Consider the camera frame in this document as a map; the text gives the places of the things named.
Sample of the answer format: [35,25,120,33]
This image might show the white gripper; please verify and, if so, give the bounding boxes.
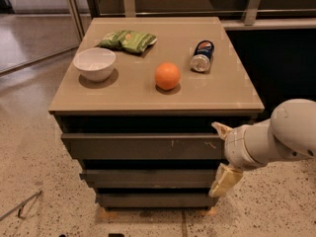
[208,121,266,198]

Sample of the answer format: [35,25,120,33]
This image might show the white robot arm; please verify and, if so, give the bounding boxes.
[209,99,316,198]

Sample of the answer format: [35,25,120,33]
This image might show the grey drawer cabinet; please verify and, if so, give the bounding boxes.
[49,17,264,195]

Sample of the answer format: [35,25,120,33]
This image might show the grey bottom drawer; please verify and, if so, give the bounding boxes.
[96,193,217,208]

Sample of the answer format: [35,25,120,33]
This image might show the grey drawer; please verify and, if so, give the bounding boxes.
[96,193,217,208]
[61,133,224,160]
[80,169,215,189]

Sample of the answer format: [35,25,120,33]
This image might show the grey middle drawer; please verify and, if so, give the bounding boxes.
[80,169,215,189]

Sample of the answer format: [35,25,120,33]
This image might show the grey top drawer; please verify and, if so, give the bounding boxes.
[61,133,224,160]

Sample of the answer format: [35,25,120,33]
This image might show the orange fruit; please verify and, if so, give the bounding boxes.
[155,62,181,90]

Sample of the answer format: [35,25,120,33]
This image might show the blue pepsi can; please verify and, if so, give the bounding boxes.
[191,40,214,72]

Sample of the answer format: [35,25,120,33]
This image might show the wooden metal railing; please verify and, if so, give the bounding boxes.
[67,0,316,33]

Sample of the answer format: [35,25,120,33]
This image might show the green snack bag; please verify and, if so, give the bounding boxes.
[99,30,157,54]

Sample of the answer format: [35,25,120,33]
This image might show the white bowl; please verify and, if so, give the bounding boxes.
[73,47,117,82]

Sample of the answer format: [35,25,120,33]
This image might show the metal rod on floor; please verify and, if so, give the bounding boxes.
[0,191,42,221]

